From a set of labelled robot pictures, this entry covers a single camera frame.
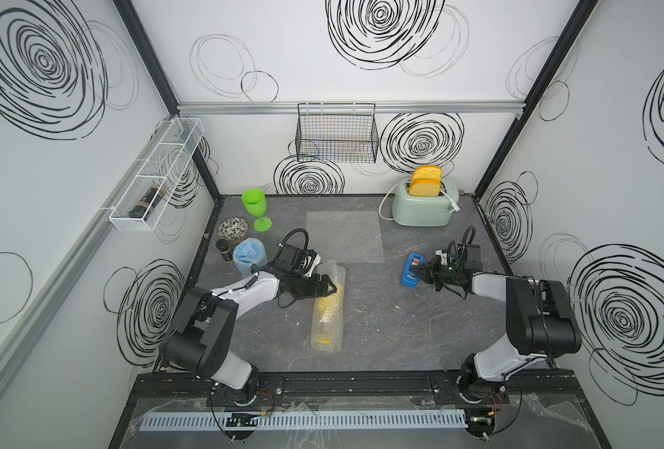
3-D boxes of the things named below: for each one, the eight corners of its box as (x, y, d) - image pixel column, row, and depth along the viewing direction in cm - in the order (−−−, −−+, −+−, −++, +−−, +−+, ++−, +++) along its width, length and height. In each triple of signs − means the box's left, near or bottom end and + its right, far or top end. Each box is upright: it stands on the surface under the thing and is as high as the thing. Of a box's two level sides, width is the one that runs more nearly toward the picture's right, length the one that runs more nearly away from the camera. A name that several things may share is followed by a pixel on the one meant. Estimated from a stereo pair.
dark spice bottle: (222, 263, 101) (213, 248, 94) (225, 253, 104) (217, 238, 97) (232, 263, 101) (225, 248, 94) (235, 253, 104) (228, 239, 97)
